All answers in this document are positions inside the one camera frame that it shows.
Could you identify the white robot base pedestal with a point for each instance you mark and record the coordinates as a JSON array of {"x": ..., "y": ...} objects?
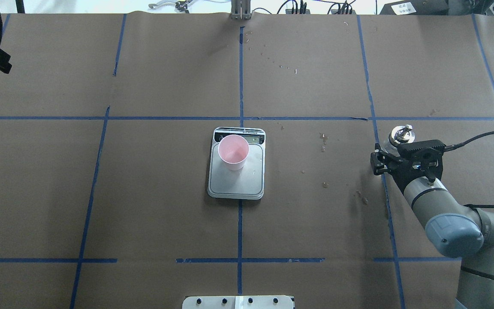
[{"x": 240, "y": 302}]

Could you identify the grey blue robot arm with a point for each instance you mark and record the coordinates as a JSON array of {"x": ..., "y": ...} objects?
[{"x": 455, "y": 230}]

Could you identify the pink paper cup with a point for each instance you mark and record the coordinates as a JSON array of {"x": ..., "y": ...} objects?
[{"x": 233, "y": 151}]

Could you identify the glass sauce bottle metal spout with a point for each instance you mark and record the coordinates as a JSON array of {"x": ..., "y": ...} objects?
[{"x": 400, "y": 135}]

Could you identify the digital kitchen scale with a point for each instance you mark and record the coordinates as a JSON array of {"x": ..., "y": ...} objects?
[{"x": 247, "y": 183}]

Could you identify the aluminium frame post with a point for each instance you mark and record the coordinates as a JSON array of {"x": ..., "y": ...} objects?
[{"x": 241, "y": 10}]

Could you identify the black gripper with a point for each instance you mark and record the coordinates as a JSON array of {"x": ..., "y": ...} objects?
[{"x": 399, "y": 172}]

